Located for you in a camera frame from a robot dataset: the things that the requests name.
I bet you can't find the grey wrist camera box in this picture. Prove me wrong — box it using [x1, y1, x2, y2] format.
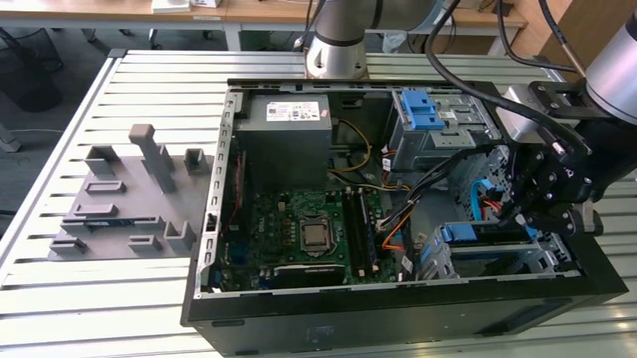
[497, 86, 551, 145]

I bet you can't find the black RAM slot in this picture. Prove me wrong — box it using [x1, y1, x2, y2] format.
[342, 189, 368, 276]
[358, 189, 383, 274]

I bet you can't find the wooden desk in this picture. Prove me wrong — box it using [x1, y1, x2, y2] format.
[0, 0, 529, 57]

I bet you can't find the blue data wire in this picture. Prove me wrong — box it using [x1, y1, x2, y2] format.
[467, 178, 498, 224]

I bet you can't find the grey stand foot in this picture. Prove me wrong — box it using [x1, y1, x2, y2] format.
[0, 121, 24, 154]

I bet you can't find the red black fan wire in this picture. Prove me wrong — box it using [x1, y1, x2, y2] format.
[224, 152, 250, 234]

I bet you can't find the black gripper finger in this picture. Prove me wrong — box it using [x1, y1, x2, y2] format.
[518, 192, 583, 240]
[498, 146, 559, 227]

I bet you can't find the grey metal drive cage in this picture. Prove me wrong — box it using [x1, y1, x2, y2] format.
[387, 89, 502, 172]

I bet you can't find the black PC case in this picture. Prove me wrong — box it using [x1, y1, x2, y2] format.
[179, 78, 629, 357]

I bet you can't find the green motherboard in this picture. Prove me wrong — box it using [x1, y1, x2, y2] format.
[246, 188, 399, 290]

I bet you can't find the black grey power cable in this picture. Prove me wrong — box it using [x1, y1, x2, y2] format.
[327, 169, 399, 192]

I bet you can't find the yellow wire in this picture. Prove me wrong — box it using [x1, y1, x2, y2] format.
[327, 118, 372, 173]

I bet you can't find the red orange wire bundle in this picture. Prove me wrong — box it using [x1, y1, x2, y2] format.
[380, 148, 414, 192]

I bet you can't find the black cable bundle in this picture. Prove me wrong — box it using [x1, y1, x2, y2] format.
[380, 143, 503, 228]

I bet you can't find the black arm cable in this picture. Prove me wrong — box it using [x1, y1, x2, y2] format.
[425, 0, 593, 157]
[495, 0, 587, 78]

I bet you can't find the black graphics card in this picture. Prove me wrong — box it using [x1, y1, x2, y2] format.
[271, 263, 346, 289]

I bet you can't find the metal disk bay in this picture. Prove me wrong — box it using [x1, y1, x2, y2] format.
[417, 219, 569, 279]

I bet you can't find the hard disk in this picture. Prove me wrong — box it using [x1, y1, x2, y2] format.
[441, 222, 538, 247]

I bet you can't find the grey parts rack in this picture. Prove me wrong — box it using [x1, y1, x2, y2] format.
[47, 125, 216, 265]

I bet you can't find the blue drive latch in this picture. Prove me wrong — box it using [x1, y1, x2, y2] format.
[401, 90, 443, 131]

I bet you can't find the wooden cabinet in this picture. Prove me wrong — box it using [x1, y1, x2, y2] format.
[506, 0, 637, 104]

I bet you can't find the black mount bracket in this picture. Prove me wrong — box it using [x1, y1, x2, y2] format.
[526, 80, 595, 120]

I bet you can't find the silver CPU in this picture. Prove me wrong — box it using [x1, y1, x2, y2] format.
[300, 222, 332, 249]

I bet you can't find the grey power supply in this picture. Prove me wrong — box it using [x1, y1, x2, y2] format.
[232, 92, 334, 191]

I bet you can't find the CPU socket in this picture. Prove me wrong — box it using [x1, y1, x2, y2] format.
[294, 214, 339, 259]

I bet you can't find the black mesh bin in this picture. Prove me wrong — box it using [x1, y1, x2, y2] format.
[0, 25, 64, 113]

